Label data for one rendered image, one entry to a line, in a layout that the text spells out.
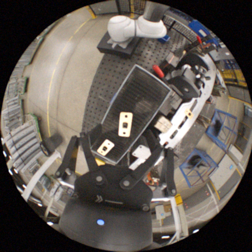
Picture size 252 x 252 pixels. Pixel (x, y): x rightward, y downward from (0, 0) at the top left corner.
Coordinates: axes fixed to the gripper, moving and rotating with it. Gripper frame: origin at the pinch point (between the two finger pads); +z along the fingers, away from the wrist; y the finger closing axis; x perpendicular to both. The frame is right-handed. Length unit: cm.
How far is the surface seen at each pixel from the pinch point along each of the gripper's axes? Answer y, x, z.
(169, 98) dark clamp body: 18.2, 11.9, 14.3
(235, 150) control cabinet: 821, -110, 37
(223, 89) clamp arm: 71, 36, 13
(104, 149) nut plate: -7.5, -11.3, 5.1
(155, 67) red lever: 7.4, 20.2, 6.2
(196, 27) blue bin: 50, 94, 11
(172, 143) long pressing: 34.0, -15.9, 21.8
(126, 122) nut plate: 0.3, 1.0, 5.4
